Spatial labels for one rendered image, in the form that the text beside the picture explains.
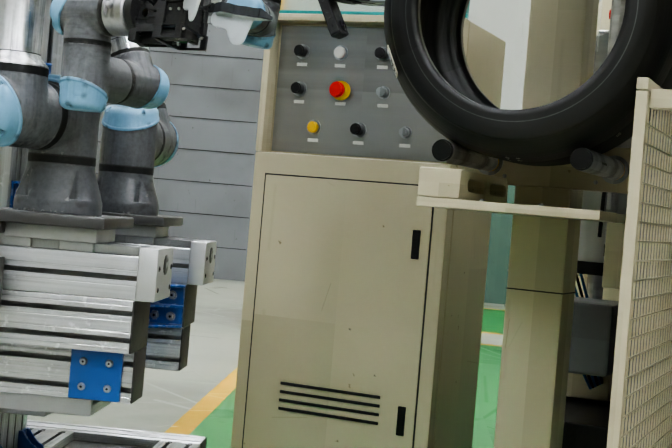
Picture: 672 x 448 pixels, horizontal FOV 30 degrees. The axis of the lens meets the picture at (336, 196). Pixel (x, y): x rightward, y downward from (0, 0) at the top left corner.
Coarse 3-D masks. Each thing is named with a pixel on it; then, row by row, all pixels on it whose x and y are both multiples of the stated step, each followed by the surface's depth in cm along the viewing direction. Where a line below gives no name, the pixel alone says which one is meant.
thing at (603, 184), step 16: (624, 160) 270; (496, 176) 281; (512, 176) 280; (528, 176) 279; (544, 176) 277; (560, 176) 276; (576, 176) 274; (592, 176) 273; (624, 176) 270; (624, 192) 270
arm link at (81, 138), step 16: (48, 80) 212; (64, 112) 209; (80, 112) 212; (96, 112) 216; (64, 128) 210; (80, 128) 213; (96, 128) 217; (48, 144) 210; (64, 144) 212; (80, 144) 213; (96, 144) 217
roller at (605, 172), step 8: (576, 152) 240; (584, 152) 239; (592, 152) 240; (576, 160) 240; (584, 160) 239; (592, 160) 239; (600, 160) 245; (608, 160) 254; (616, 160) 264; (576, 168) 240; (584, 168) 239; (592, 168) 242; (600, 168) 247; (608, 168) 254; (616, 168) 261; (624, 168) 270; (600, 176) 258; (608, 176) 260; (616, 176) 266
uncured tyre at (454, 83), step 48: (432, 0) 276; (432, 48) 276; (624, 48) 233; (432, 96) 248; (480, 96) 274; (576, 96) 236; (624, 96) 235; (480, 144) 247; (528, 144) 242; (576, 144) 241
